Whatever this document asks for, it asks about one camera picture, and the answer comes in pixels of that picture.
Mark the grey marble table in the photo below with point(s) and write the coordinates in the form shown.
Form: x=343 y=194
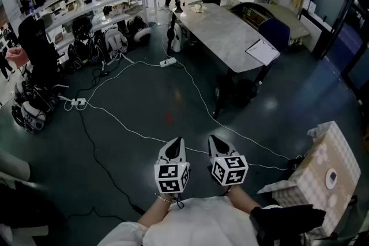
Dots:
x=219 y=28

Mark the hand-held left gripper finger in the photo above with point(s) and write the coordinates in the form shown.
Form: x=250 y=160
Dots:
x=182 y=153
x=165 y=153

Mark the black cloth bag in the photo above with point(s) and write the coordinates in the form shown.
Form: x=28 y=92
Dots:
x=282 y=219

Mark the person's left forearm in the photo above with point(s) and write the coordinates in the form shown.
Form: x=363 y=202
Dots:
x=155 y=210

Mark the white power strip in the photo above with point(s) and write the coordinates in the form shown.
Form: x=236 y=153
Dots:
x=168 y=62
x=78 y=101

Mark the beige arched display stand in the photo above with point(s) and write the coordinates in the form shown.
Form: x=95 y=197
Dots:
x=288 y=20

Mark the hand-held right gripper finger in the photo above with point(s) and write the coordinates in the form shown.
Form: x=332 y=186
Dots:
x=230 y=150
x=212 y=152

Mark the pile of black white backpacks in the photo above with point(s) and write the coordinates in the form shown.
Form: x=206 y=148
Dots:
x=31 y=115

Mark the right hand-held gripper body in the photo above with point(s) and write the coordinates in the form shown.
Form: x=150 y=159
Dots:
x=230 y=170

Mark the white flower bouquet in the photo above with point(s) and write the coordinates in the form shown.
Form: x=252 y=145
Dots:
x=199 y=8

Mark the person's white garment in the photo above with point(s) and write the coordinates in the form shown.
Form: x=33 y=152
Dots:
x=201 y=224

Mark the wooden pallet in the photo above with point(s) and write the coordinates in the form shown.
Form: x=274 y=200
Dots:
x=253 y=15

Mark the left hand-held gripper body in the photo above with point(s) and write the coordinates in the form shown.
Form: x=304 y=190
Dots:
x=171 y=173

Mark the black clipboard with paper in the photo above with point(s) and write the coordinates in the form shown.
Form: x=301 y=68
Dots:
x=263 y=52

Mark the glass entrance door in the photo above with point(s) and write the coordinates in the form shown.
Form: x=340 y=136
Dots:
x=346 y=8

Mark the white reception counter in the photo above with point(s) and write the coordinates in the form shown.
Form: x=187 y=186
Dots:
x=314 y=26

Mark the person's right forearm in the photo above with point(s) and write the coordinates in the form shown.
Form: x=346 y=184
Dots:
x=242 y=198

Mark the checkered cardboard box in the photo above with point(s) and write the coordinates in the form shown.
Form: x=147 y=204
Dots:
x=323 y=167

